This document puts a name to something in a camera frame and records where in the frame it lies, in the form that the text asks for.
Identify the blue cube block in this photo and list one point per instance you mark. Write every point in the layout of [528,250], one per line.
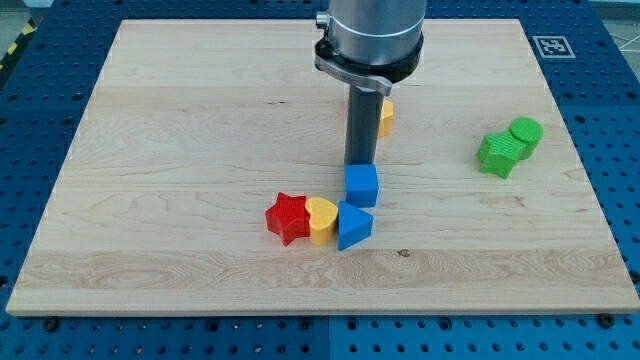
[361,185]

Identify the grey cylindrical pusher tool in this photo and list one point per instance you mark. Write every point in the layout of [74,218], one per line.
[363,119]

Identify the green star block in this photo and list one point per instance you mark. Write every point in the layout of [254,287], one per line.
[499,153]

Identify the blue triangle block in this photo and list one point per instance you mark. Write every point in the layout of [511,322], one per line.
[354,225]

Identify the yellow heart block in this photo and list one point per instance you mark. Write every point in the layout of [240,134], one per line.
[323,220]

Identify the yellow block behind tool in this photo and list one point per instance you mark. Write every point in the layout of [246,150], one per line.
[386,118]

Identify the wooden board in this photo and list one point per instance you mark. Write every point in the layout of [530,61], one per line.
[195,126]

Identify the green cylinder block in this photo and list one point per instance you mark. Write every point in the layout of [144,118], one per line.
[527,131]

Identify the red star block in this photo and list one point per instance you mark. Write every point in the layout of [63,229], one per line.
[288,218]

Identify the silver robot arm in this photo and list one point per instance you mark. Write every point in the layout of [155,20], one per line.
[370,44]

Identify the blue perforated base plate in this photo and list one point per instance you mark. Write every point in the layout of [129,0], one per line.
[45,86]

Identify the white fiducial marker tag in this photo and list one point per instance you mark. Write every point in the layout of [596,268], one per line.
[553,47]

